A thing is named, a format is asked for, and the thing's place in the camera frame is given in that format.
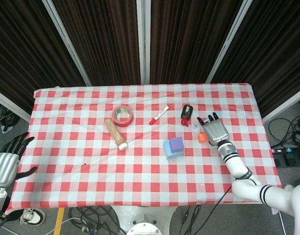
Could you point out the black bottle with red cap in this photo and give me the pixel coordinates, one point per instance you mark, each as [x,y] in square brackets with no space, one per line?
[186,112]

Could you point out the black foot pedal unit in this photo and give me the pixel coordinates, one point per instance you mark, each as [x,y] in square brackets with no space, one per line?
[291,160]

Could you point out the purple cube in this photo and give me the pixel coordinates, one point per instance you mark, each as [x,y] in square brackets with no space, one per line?
[177,144]

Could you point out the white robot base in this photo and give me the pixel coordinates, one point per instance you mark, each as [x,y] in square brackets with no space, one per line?
[143,220]

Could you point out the red tape roll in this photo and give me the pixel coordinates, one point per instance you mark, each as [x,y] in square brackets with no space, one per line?
[115,122]

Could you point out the light blue plastic spoon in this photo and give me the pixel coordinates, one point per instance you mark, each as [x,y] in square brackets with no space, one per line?
[195,126]

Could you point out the black trouser leg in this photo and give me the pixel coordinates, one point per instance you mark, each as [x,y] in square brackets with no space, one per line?
[14,216]

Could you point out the red white marker pen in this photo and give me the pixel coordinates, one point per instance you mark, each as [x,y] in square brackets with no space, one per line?
[159,115]

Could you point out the dark brown curtain panel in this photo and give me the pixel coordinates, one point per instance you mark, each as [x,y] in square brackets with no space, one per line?
[275,49]
[189,41]
[103,44]
[22,49]

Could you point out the small orange cube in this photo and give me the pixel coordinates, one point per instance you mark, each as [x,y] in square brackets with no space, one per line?
[202,138]

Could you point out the white partition frame rail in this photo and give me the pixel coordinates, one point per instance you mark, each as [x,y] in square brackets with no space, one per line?
[10,104]
[284,104]

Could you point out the red white checkered tablecloth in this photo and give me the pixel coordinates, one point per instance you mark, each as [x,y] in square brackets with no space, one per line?
[115,171]

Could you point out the white partition frame post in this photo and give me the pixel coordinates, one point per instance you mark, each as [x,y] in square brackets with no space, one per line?
[143,41]
[66,41]
[228,41]

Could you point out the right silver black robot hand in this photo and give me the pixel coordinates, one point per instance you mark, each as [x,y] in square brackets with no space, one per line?
[216,132]

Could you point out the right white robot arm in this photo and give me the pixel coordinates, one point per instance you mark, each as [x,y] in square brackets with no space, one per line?
[248,191]

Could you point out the brown tube with white cap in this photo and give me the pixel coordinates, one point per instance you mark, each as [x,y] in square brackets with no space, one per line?
[115,135]

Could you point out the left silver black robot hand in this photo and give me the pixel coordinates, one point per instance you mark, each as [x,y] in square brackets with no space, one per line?
[4,169]

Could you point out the white black sneaker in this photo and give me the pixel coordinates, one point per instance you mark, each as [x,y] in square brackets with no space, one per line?
[33,216]
[288,187]

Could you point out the light blue block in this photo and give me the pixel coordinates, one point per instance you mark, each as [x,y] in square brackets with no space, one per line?
[168,151]

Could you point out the yellow floor tape strip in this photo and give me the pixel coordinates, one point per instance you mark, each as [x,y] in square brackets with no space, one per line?
[58,220]

